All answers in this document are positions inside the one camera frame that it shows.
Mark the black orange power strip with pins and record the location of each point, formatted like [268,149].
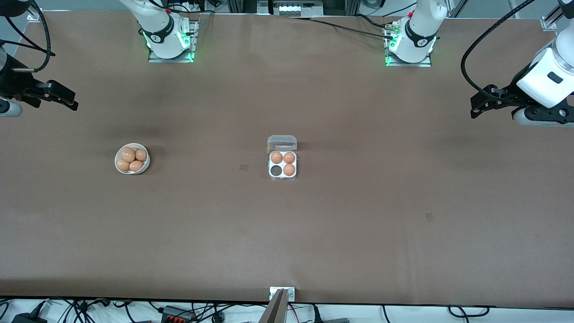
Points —
[177,314]

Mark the silver camera mount bracket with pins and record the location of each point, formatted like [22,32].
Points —
[291,294]

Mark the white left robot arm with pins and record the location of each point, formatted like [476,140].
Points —
[426,13]

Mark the aluminium camera mount beam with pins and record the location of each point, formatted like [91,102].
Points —
[274,312]

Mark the silver table corner bracket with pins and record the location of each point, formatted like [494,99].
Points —
[549,23]
[36,17]

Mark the white round bowl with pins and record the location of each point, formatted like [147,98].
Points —
[145,169]

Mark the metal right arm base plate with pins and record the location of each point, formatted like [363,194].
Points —
[154,58]

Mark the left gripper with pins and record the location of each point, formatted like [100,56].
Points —
[509,95]

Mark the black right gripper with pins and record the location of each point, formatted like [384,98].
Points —
[13,83]

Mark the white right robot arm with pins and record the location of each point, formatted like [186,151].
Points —
[152,18]

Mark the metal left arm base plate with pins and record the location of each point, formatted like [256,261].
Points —
[426,63]

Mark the aluminium frame profile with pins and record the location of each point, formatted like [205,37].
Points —
[552,14]

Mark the grey terminal block rail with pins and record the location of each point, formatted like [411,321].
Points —
[291,9]

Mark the clear plastic egg box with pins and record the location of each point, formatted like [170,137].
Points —
[282,142]

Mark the black power adapter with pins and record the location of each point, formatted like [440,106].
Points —
[27,319]

